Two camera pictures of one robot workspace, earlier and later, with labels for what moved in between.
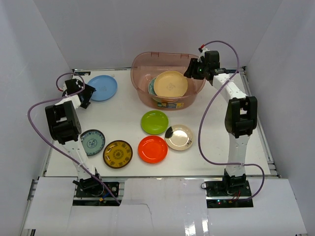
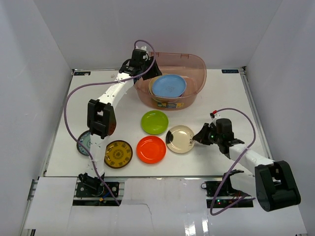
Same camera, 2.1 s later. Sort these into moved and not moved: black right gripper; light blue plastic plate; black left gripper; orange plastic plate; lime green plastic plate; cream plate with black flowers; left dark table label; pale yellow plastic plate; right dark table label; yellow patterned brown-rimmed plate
Moved: light blue plastic plate; black left gripper; pale yellow plastic plate; black right gripper
Not moved: right dark table label; orange plastic plate; left dark table label; cream plate with black flowers; yellow patterned brown-rimmed plate; lime green plastic plate
